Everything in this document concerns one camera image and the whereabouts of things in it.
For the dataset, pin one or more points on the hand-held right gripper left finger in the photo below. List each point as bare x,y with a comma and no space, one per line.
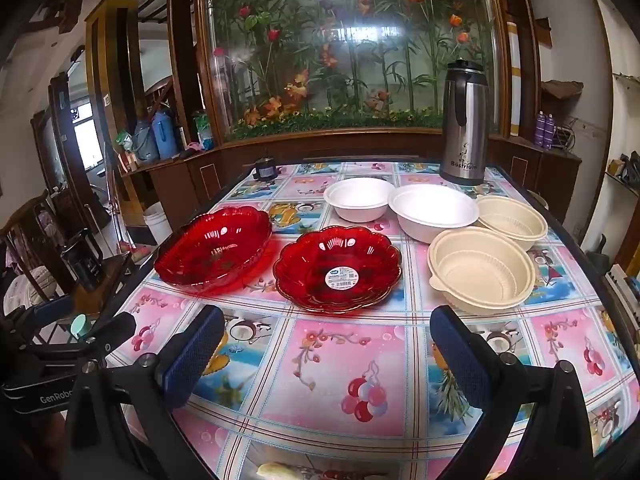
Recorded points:
195,355

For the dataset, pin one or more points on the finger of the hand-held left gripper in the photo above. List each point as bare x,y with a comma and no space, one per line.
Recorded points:
112,330
50,310

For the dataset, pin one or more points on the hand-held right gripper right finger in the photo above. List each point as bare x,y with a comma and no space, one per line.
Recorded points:
460,355

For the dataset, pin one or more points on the beige plastic bowl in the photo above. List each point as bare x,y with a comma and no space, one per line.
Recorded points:
477,267
510,217

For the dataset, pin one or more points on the red and gold plate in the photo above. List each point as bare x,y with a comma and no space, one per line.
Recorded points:
210,250

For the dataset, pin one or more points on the large white bowl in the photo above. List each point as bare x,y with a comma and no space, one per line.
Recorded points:
430,210

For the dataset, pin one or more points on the red glass plate gold rim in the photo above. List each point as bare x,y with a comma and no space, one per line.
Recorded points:
310,260

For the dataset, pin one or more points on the small white bowl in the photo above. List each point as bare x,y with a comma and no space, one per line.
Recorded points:
357,195

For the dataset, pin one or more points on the wooden side chair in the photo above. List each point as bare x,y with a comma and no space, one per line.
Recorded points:
117,272

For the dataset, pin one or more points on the black kettle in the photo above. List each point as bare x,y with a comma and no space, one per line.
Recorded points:
82,260

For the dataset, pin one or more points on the printed fruit pattern tablecloth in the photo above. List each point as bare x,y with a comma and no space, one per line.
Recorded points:
350,360

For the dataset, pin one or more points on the white bucket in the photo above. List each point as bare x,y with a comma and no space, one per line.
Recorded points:
157,222

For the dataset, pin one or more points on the green packet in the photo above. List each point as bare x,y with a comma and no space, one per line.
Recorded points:
122,138

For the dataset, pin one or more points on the light blue thermos jug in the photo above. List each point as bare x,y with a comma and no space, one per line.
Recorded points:
145,142

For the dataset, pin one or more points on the green plastic bottle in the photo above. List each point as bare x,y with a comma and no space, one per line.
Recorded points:
203,130

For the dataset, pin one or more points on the stainless steel thermos jug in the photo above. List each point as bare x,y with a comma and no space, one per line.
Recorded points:
462,125

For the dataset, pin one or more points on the tall wooden cabinet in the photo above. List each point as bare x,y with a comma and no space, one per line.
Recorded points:
112,60

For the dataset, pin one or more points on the glass artificial flower display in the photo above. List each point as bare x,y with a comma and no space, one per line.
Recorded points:
350,60

